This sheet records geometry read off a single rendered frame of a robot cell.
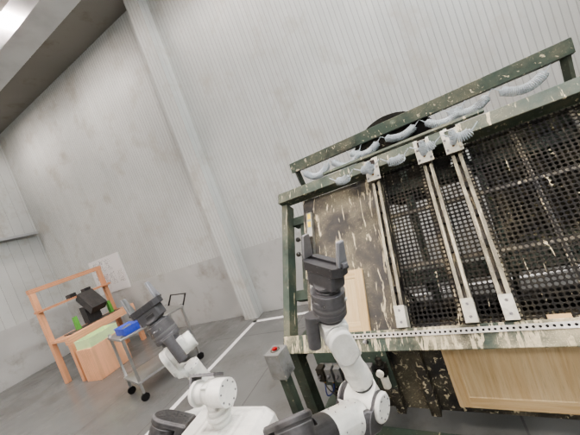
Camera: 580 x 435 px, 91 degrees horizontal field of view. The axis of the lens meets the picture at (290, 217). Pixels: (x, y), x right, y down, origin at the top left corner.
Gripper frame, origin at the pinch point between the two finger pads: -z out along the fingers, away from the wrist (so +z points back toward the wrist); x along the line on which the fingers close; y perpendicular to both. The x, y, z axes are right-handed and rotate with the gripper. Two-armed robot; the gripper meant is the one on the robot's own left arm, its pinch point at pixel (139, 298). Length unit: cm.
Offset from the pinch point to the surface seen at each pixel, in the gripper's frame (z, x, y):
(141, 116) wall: -332, -78, -479
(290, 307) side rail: 66, 15, -118
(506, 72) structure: 18, 237, -104
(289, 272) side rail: 46, 29, -130
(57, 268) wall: -258, -577, -686
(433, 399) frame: 158, 62, -82
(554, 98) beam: 43, 214, -62
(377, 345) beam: 103, 54, -72
